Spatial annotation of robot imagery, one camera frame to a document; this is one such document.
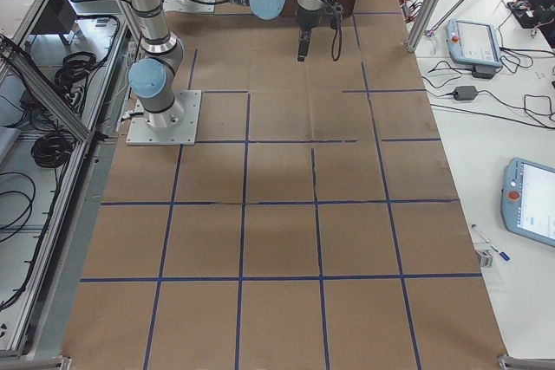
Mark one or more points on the small grey binder clip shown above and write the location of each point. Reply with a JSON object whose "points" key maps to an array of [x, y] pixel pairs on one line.
{"points": [[485, 258]]}

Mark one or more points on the far blue teach pendant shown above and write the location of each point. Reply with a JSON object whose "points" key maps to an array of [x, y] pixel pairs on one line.
{"points": [[473, 43]]}

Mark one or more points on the blue teach pendant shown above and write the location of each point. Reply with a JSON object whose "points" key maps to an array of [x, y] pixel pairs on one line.
{"points": [[473, 43], [527, 200]]}

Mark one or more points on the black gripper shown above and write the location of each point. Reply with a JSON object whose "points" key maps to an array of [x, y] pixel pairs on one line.
{"points": [[307, 18]]}

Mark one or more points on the blue white pen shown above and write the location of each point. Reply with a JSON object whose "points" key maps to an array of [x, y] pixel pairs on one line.
{"points": [[487, 240]]}

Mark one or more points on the near blue teach pendant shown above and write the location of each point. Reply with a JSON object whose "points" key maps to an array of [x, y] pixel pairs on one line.
{"points": [[527, 200]]}

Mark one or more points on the black power adapter brick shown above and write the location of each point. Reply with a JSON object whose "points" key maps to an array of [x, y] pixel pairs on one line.
{"points": [[465, 93]]}

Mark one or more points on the arm square base plate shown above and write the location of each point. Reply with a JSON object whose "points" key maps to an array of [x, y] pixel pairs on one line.
{"points": [[177, 126]]}

